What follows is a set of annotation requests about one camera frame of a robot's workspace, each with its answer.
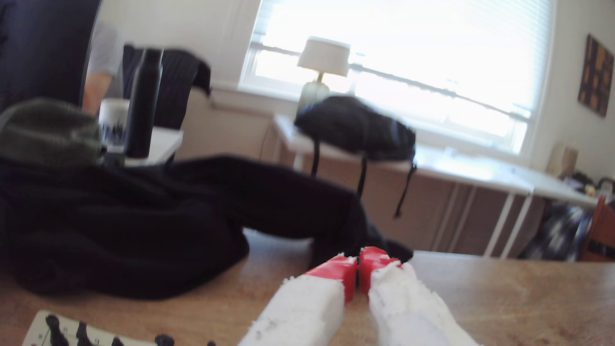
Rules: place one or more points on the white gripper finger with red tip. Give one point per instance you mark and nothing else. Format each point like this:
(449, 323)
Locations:
(307, 307)
(403, 307)

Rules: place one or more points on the green and cream chess board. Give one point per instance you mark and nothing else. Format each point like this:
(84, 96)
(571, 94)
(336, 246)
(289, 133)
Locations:
(38, 334)

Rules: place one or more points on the long white table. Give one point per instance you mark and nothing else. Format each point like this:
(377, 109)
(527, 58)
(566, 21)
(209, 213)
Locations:
(456, 168)

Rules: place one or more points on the dark patterned bag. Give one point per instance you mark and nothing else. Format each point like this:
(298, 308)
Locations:
(560, 230)

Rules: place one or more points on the black cloth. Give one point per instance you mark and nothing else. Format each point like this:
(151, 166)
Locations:
(144, 226)

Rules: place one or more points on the black backpack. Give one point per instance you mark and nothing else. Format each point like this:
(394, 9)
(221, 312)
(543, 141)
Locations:
(355, 127)

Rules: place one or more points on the reddish wooden chair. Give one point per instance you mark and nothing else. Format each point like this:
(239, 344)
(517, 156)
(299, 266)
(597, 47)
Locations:
(600, 230)

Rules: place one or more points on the beige paper bag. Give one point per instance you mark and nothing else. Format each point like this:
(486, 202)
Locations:
(563, 161)

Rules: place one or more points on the small white table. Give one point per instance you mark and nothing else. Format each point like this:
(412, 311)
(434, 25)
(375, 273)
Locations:
(161, 142)

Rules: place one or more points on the table lamp white shade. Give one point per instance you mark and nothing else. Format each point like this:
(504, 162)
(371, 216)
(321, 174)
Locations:
(323, 57)

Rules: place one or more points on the dark clothes over chair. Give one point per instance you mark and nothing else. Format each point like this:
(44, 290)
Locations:
(180, 86)

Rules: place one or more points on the black water bottle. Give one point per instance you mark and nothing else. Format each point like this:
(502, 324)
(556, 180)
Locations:
(142, 105)

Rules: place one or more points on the window with white blinds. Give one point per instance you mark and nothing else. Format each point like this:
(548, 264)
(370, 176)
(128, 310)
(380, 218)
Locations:
(432, 48)

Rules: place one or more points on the white mug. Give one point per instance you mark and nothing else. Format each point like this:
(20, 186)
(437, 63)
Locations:
(113, 115)

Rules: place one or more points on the grey-green knit hat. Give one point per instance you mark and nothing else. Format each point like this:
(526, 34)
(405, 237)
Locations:
(48, 132)

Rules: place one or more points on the person in grey shirt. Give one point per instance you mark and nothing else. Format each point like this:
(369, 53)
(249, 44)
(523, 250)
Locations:
(103, 53)

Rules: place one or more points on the dark blue panel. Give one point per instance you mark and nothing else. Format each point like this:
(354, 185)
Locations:
(43, 48)

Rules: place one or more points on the brown wall picture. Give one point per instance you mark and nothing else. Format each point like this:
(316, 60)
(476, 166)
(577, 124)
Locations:
(596, 74)

